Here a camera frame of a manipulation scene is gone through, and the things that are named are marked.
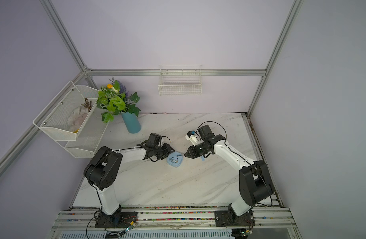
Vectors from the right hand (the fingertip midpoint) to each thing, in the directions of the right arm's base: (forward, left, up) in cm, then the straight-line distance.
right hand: (188, 156), depth 84 cm
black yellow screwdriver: (+5, +4, -7) cm, 9 cm away
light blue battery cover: (-6, -7, +8) cm, 12 cm away
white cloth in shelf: (+14, +60, +20) cm, 64 cm away
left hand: (+8, +9, -8) cm, 15 cm away
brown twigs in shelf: (+22, +56, +22) cm, 64 cm away
